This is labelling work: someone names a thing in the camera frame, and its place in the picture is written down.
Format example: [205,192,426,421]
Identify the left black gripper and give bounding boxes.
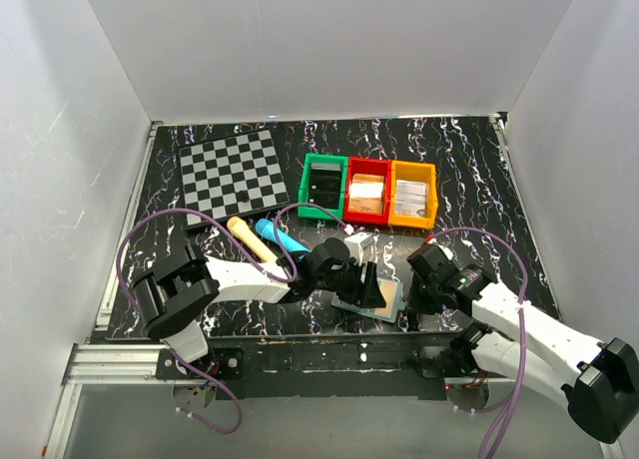
[313,257,385,310]

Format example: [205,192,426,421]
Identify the grey-green card holder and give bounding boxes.
[330,278,406,323]

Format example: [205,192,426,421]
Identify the silver grey credit card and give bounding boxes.
[395,180,428,198]

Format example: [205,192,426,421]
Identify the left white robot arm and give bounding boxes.
[131,237,386,379]

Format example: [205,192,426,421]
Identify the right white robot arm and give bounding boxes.
[407,243,638,444]

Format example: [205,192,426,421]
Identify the white cards in orange bin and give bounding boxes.
[394,193,428,218]

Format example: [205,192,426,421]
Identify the brown cards in red bin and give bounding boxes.
[348,174,384,215]

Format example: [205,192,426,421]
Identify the black cards in green bin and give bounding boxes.
[309,163,342,210]

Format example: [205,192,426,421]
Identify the black front base bar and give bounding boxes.
[156,331,489,400]

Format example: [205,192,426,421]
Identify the red plastic bin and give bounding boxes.
[343,157,391,226]

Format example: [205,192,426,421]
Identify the orange plastic bin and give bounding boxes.
[388,161,438,230]

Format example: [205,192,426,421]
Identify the blue plastic marker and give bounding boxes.
[255,219,311,254]

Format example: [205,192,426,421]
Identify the green plastic bin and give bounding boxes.
[298,154,348,221]

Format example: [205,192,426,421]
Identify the black grey chessboard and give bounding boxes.
[179,129,291,223]

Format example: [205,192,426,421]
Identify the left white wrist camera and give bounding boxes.
[343,231,374,264]

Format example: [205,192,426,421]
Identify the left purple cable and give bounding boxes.
[115,203,355,434]

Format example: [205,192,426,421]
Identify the purple cable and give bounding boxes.
[115,203,355,434]
[426,227,530,459]

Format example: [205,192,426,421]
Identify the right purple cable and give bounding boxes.
[426,227,530,459]

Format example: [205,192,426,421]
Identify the cream wooden handle tool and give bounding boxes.
[227,217,278,262]

